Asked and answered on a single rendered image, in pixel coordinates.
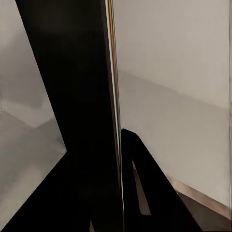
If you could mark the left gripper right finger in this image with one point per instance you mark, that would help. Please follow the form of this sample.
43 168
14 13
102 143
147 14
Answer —
168 212

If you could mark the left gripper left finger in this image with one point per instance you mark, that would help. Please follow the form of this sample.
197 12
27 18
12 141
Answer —
56 205

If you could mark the drop in sink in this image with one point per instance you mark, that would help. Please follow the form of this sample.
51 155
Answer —
27 156

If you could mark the poster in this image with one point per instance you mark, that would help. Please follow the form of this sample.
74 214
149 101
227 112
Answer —
74 44

